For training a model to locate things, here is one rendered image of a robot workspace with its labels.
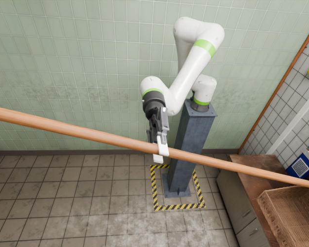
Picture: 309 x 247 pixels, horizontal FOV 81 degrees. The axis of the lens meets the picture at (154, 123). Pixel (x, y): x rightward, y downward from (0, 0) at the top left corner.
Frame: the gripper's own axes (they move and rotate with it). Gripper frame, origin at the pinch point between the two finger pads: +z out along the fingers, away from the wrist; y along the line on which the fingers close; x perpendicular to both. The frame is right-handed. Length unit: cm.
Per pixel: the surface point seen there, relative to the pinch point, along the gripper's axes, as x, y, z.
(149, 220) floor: -64, 147, -34
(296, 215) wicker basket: -150, 52, -12
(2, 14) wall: 99, 32, -125
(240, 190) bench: -124, 73, -40
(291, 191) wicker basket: -143, 42, -26
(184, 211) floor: -100, 134, -42
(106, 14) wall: 30, 2, -124
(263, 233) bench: -122, 68, -2
